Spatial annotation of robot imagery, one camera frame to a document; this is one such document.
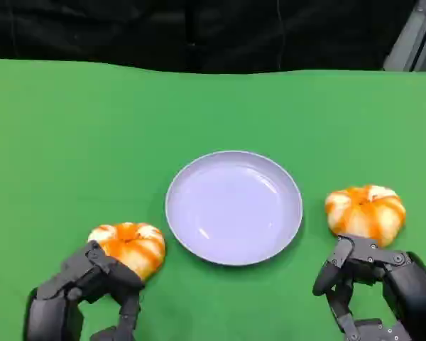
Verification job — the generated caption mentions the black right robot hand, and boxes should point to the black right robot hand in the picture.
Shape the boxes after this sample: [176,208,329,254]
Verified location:
[312,235,426,341]

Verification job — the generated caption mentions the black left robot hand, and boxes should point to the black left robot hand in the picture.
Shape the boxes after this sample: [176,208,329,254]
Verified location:
[23,240,145,341]

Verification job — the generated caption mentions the orange and white bread roll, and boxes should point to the orange and white bread roll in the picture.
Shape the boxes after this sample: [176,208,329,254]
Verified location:
[324,184,407,249]
[87,222,167,283]

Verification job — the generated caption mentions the green table cloth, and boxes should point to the green table cloth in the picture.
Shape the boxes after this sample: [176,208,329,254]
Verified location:
[0,58,426,341]

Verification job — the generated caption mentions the lilac plate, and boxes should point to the lilac plate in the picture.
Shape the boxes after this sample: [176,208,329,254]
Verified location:
[165,150,304,266]

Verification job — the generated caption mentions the black backdrop curtain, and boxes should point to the black backdrop curtain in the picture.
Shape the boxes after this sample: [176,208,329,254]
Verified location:
[0,0,418,75]

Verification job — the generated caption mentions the grey metal frame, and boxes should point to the grey metal frame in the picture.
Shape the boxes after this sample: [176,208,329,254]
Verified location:
[383,0,426,72]

